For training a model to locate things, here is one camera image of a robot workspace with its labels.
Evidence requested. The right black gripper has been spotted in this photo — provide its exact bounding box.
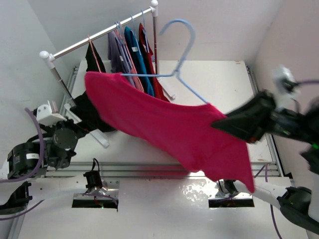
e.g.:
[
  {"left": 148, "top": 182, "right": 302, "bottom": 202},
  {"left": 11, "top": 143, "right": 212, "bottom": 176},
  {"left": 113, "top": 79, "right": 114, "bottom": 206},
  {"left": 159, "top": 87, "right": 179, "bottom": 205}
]
[{"left": 209, "top": 88, "right": 319, "bottom": 143}]

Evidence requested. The magenta t-shirt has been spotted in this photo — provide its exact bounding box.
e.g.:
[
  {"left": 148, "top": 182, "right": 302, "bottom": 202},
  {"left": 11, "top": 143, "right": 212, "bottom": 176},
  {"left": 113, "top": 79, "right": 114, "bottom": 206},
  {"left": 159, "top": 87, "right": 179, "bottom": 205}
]
[{"left": 84, "top": 72, "right": 255, "bottom": 192}]

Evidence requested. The light blue wire hanger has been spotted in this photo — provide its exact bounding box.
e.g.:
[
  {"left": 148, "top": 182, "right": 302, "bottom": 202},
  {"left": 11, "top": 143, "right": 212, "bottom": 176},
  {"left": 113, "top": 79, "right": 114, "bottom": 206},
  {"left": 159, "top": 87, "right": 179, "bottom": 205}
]
[{"left": 120, "top": 18, "right": 210, "bottom": 105}]

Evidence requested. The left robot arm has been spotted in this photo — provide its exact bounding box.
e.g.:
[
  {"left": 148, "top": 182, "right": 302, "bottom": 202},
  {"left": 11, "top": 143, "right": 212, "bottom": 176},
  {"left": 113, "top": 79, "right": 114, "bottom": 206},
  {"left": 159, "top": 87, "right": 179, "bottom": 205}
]
[{"left": 0, "top": 119, "right": 103, "bottom": 220}]

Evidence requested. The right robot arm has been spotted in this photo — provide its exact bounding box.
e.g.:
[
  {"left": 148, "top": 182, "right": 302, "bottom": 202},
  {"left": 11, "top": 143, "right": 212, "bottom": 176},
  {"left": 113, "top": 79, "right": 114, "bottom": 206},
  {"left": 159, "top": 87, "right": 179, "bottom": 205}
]
[{"left": 211, "top": 91, "right": 319, "bottom": 234}]

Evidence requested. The black t-shirt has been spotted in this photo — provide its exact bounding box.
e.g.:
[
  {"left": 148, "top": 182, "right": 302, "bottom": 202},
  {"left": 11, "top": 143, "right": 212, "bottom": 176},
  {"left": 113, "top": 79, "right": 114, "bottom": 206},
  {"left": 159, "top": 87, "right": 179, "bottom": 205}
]
[{"left": 71, "top": 44, "right": 116, "bottom": 132}]

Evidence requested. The purple t-shirt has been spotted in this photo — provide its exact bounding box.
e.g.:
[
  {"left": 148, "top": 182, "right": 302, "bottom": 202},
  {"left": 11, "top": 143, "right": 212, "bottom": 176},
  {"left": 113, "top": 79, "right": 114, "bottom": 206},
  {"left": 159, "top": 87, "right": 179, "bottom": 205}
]
[{"left": 108, "top": 30, "right": 130, "bottom": 74}]

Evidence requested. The blue hanger in purple shirt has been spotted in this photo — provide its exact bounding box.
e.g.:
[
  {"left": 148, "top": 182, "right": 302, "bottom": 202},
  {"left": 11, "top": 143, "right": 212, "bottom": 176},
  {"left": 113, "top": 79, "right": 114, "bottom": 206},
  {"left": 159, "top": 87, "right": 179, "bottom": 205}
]
[{"left": 115, "top": 21, "right": 133, "bottom": 73}]

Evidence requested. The teal t-shirt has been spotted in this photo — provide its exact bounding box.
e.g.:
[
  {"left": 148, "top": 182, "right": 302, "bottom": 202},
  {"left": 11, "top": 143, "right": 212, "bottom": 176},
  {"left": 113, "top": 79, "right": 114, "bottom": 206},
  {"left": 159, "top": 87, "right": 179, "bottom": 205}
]
[{"left": 124, "top": 26, "right": 155, "bottom": 97}]

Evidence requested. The salmon pink t-shirt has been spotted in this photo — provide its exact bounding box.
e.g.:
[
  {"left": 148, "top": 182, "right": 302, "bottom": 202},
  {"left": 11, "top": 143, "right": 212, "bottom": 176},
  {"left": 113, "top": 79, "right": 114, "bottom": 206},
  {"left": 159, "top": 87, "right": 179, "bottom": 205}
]
[{"left": 115, "top": 30, "right": 144, "bottom": 92}]

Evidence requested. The dark red t-shirt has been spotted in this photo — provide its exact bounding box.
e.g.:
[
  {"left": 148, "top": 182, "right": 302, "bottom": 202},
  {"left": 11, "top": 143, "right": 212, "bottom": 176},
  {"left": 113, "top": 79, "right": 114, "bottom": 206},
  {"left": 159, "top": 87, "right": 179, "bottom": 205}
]
[{"left": 139, "top": 23, "right": 170, "bottom": 103}]

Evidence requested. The blue hanger in teal shirt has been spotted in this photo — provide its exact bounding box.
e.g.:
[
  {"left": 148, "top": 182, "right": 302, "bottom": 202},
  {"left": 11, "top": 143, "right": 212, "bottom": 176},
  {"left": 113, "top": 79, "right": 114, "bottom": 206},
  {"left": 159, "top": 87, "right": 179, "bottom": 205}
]
[{"left": 131, "top": 15, "right": 142, "bottom": 56}]

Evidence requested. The blue hanger in red shirt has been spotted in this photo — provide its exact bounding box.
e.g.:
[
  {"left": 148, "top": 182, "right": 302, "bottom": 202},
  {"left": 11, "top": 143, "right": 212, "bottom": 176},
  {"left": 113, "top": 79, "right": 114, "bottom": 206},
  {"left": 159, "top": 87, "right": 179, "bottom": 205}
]
[{"left": 141, "top": 10, "right": 150, "bottom": 53}]

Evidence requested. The silver clothes rack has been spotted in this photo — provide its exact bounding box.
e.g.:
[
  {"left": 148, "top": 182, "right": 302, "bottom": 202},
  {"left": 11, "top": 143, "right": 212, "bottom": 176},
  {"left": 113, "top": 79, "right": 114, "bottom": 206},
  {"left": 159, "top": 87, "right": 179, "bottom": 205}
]
[{"left": 39, "top": 0, "right": 176, "bottom": 148}]

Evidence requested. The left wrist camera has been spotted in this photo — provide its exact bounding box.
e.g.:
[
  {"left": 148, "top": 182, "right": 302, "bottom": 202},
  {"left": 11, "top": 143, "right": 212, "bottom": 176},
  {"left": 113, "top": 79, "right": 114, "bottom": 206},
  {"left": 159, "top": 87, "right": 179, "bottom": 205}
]
[{"left": 33, "top": 100, "right": 67, "bottom": 126}]

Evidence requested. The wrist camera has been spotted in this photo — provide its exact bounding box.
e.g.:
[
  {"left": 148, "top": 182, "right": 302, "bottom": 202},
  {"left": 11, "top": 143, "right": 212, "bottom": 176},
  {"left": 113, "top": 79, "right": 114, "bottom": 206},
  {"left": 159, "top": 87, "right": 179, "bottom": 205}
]
[
  {"left": 273, "top": 65, "right": 300, "bottom": 112},
  {"left": 33, "top": 100, "right": 67, "bottom": 126}
]

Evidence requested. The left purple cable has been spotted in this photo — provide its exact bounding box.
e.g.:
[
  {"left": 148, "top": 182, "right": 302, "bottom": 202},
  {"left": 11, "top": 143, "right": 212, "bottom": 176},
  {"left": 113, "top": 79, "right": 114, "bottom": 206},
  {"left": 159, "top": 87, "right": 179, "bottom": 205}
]
[{"left": 0, "top": 107, "right": 119, "bottom": 221}]

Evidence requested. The purple cable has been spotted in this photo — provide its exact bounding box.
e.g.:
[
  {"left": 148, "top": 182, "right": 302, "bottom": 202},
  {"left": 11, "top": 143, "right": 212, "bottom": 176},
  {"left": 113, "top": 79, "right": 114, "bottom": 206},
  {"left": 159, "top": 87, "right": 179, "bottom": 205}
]
[
  {"left": 0, "top": 107, "right": 119, "bottom": 221},
  {"left": 254, "top": 79, "right": 319, "bottom": 239}
]

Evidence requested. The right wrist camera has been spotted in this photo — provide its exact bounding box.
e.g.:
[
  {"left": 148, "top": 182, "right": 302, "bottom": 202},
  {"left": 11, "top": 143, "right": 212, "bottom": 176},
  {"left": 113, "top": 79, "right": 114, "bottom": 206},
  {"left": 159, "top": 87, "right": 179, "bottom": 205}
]
[{"left": 273, "top": 65, "right": 300, "bottom": 112}]

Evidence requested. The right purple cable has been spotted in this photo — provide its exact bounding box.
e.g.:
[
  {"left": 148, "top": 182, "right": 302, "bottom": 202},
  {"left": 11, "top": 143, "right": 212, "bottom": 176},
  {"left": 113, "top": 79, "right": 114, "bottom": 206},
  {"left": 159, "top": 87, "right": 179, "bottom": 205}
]
[{"left": 254, "top": 79, "right": 319, "bottom": 239}]

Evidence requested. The aluminium rail frame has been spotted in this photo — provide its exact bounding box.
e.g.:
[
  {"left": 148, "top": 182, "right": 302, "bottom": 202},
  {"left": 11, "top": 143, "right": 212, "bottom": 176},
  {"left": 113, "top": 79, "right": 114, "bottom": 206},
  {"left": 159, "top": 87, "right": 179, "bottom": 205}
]
[{"left": 7, "top": 61, "right": 291, "bottom": 239}]

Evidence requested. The pink wire hanger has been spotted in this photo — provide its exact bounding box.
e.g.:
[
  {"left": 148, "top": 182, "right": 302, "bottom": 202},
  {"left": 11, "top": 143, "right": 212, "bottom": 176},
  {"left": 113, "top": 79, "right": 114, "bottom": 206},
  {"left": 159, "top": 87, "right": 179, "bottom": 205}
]
[{"left": 88, "top": 35, "right": 102, "bottom": 73}]

